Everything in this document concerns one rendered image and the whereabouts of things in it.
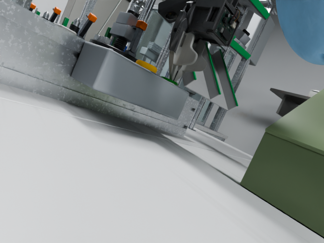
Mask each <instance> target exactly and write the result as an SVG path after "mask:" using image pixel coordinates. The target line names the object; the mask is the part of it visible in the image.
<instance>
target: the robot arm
mask: <svg viewBox="0 0 324 243"><path fill-rule="evenodd" d="M238 2H239V0H164V1H162V2H160V3H159V4H158V13H159V14H160V15H161V16H162V17H163V18H164V19H165V20H166V21H167V22H168V23H173V22H175V23H174V25H173V28H172V32H171V38H170V45H169V50H170V52H169V77H170V79H171V80H173V81H177V80H178V79H179V78H181V77H182V76H183V74H184V73H185V72H190V71H203V70H205V68H206V66H207V62H206V60H205V59H204V58H203V57H202V54H203V51H204V49H205V44H206V42H209V43H210V44H211V45H214V46H218V47H220V45H221V46H226V47H229V46H230V44H231V42H232V40H233V38H234V36H235V33H236V31H237V29H238V27H239V25H240V23H241V20H240V19H239V16H240V10H239V9H238V7H237V4H238ZM236 8H237V9H236ZM276 8H277V14H278V19H279V22H280V26H281V29H282V31H283V34H284V36H285V38H286V40H287V42H288V44H289V45H290V47H291V48H292V49H293V51H294V52H295V53H296V54H297V55H298V56H300V57H301V58H302V59H304V60H305V61H307V62H310V63H312V64H316V65H324V0H276ZM238 11H239V13H238ZM232 15H233V16H232ZM234 17H235V18H236V19H234Z"/></svg>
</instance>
